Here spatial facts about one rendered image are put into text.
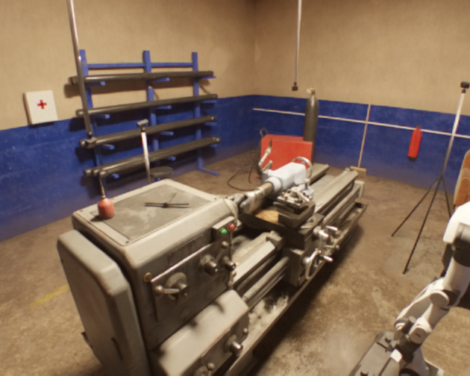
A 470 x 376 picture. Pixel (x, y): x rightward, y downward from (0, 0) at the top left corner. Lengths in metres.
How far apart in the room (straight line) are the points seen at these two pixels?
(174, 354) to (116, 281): 0.46
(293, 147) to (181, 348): 3.97
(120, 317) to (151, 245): 0.27
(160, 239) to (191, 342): 0.51
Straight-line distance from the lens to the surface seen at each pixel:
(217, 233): 1.24
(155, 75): 4.50
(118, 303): 1.08
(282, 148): 4.87
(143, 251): 1.07
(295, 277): 2.04
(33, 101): 4.03
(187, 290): 1.17
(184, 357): 1.37
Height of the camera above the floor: 1.90
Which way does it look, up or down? 23 degrees down
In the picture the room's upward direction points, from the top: straight up
